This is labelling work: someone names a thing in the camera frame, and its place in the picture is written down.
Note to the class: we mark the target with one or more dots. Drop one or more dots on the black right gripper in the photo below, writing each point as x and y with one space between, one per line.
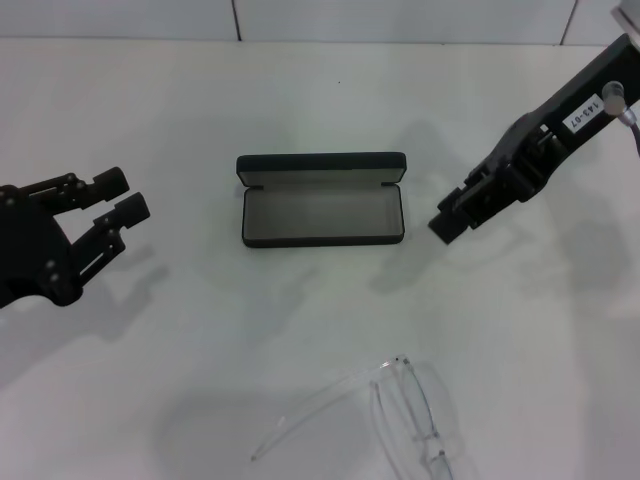
550 130

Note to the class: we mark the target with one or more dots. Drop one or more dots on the black glasses case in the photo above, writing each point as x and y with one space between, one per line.
320 215

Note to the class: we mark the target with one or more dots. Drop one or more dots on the clear white glasses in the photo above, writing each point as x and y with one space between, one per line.
400 367

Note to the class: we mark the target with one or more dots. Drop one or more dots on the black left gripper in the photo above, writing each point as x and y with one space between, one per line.
35 250

